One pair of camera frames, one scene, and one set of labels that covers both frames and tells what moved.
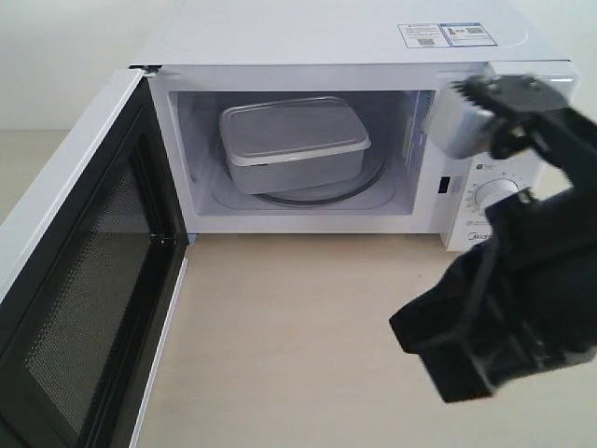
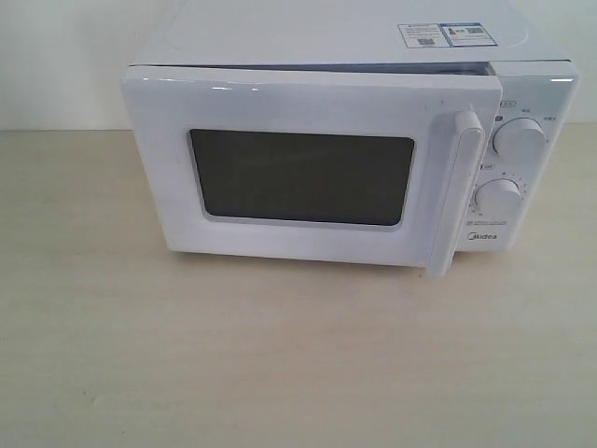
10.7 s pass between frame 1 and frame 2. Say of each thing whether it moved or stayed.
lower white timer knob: stayed
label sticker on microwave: stayed
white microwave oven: moved
